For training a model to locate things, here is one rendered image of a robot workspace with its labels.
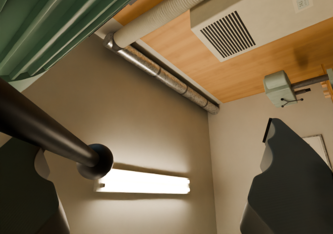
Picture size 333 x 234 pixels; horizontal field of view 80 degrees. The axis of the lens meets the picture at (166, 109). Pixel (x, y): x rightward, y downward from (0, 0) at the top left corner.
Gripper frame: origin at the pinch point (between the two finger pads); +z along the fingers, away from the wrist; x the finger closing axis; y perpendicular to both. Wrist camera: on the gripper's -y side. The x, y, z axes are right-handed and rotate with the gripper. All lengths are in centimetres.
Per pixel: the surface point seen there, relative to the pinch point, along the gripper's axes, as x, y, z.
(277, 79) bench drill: 109, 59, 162
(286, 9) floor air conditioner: 84, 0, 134
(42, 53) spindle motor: -9.0, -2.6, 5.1
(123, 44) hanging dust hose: -33, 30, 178
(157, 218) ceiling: -5, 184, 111
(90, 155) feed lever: -5.1, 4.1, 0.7
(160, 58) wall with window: 1, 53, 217
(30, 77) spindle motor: -12.1, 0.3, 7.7
